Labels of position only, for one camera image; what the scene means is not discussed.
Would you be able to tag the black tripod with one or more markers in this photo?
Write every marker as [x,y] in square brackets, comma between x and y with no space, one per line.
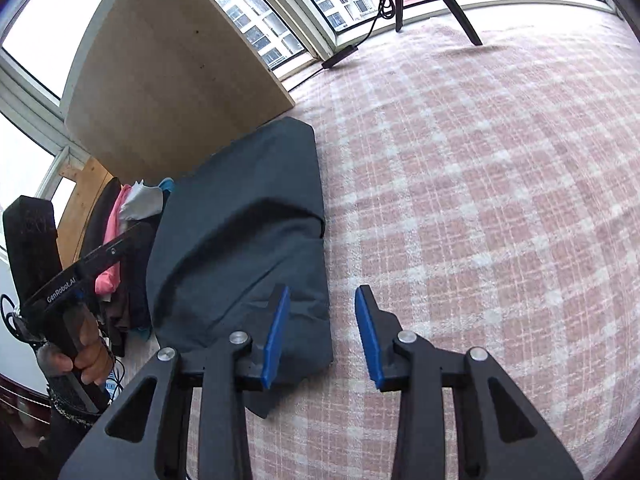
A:
[450,4]

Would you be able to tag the pink plaid blanket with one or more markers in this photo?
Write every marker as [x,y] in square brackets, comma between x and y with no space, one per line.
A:
[475,185]

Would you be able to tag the person's left forearm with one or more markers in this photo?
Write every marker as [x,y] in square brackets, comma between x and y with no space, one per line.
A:
[70,435]

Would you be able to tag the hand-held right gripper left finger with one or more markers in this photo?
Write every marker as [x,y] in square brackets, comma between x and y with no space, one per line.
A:
[277,340]

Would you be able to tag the blue folded garment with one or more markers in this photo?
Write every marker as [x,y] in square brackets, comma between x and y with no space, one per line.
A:
[167,186]

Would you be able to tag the pink folded garment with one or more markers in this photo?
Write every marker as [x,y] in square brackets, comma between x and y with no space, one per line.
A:
[111,230]

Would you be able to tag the large wooden board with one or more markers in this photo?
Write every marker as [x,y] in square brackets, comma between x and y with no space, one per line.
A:
[175,75]

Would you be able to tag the white power strip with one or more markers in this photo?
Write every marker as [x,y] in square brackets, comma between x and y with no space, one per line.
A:
[110,384]

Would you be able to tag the white window frame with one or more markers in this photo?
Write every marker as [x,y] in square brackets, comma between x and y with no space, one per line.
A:
[30,100]
[525,2]

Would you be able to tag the light plywood panel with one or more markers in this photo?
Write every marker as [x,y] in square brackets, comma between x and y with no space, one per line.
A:
[82,195]

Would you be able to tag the dark grey garment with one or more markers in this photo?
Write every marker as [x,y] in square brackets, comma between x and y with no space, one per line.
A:
[240,220]

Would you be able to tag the person's left hand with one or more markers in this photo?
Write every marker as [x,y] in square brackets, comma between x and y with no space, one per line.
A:
[97,355]

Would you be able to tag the white folded garment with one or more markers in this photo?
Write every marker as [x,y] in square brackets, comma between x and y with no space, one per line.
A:
[142,205]

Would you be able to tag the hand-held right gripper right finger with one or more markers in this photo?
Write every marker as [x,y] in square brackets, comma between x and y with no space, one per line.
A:
[367,340]

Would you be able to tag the brown folded garment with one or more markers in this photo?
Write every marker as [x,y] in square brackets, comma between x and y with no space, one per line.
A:
[117,312]

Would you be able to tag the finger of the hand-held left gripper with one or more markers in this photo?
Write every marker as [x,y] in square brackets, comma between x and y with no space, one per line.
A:
[117,251]

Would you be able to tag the dark reddish wooden furniture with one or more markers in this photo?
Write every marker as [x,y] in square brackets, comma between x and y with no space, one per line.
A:
[20,410]

